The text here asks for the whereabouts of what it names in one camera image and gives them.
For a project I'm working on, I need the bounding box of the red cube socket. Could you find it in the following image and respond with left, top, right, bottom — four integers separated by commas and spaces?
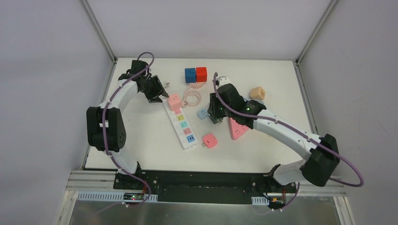
196, 67, 207, 83

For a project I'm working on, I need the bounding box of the pink cube socket adapter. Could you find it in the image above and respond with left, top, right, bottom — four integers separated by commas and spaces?
167, 93, 182, 111

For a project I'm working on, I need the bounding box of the pink cable with plug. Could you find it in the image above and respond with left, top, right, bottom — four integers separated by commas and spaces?
181, 85, 202, 108

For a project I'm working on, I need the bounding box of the blue cube socket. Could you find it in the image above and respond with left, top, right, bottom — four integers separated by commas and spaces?
184, 68, 196, 83

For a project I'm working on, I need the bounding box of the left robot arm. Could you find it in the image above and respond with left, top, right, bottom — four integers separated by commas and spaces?
86, 52, 169, 190

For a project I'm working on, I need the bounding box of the pink triangular power strip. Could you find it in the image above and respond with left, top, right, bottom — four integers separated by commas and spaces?
229, 118, 249, 141

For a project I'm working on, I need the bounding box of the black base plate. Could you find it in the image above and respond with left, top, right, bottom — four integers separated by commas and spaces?
113, 170, 297, 205

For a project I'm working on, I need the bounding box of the dark green cube adapter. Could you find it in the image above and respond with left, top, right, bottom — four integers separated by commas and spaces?
208, 113, 223, 125

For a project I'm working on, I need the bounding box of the pink round socket base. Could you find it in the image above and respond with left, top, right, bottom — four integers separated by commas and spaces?
189, 82, 206, 89

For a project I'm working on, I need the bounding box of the light blue power strip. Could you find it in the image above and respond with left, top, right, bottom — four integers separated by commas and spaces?
197, 108, 209, 120

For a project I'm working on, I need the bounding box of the tan cube socket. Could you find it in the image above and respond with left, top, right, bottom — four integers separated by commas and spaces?
249, 86, 266, 100

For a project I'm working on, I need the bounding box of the aluminium frame rail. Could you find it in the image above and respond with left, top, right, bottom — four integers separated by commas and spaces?
66, 170, 116, 191

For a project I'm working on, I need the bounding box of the white power strip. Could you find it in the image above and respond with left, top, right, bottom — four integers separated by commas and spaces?
163, 100, 199, 150

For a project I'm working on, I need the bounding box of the pink plug adapter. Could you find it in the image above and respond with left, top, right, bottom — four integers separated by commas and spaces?
202, 133, 218, 149

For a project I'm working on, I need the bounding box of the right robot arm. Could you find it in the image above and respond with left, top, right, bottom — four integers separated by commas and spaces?
207, 73, 364, 192

